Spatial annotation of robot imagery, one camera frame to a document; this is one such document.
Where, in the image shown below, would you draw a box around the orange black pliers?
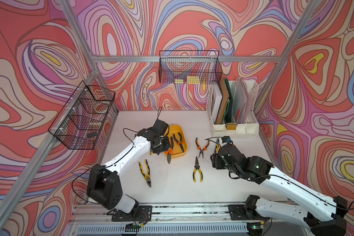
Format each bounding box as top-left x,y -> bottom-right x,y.
165,137 -> 174,164

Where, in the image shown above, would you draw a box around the orange long nose pliers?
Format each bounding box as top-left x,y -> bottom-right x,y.
195,137 -> 209,158

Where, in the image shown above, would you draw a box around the yellow long nose pliers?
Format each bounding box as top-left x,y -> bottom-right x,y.
193,157 -> 203,182

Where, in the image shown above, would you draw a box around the yellow black combination pliers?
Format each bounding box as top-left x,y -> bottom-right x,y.
215,138 -> 221,153

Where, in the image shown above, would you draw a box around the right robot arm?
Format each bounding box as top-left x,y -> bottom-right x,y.
210,136 -> 354,236

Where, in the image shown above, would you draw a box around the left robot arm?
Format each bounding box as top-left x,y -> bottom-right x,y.
87,119 -> 171,213

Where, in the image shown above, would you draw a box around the yellow plastic storage box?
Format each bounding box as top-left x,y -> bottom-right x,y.
164,124 -> 188,160

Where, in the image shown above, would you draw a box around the pink folder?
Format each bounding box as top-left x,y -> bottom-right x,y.
241,79 -> 251,123

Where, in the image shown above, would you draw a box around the white desk organizer file rack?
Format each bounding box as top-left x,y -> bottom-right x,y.
206,77 -> 259,136

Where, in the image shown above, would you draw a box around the yellow sticky notes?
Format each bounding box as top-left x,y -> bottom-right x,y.
174,76 -> 201,85

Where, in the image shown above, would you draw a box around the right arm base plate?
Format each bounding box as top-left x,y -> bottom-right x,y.
228,204 -> 270,221

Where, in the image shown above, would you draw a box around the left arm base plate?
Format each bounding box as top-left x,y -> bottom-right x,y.
106,205 -> 152,223

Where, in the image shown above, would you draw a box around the black wire basket left wall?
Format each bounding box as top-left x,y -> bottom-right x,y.
48,82 -> 116,150

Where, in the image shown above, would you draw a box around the black wire basket wall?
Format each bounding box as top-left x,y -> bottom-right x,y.
158,49 -> 223,85
48,82 -> 116,150

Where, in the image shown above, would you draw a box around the black wire basket back wall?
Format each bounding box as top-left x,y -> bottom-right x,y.
158,49 -> 223,85

